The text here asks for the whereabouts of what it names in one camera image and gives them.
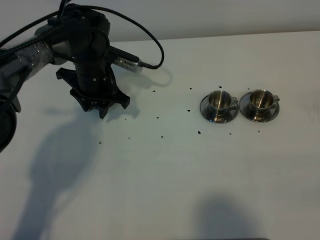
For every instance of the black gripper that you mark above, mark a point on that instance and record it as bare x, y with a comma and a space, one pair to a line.
93, 77

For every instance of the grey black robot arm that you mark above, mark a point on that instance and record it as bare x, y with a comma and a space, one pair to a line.
79, 36

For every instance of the left stainless steel teacup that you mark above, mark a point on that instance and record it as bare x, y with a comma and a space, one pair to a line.
220, 102

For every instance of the stainless steel teacup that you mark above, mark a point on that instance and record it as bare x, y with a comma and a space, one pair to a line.
261, 101
220, 102

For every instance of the left stainless steel saucer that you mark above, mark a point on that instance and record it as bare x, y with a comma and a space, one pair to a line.
219, 116

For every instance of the stainless steel saucer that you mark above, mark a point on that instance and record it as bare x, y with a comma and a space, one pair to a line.
245, 111
219, 116

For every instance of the right stainless steel saucer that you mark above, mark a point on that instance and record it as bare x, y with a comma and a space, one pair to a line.
245, 111

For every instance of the right stainless steel teacup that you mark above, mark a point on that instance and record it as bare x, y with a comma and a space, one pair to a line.
261, 101

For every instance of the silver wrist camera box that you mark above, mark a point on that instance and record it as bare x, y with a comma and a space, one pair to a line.
124, 60

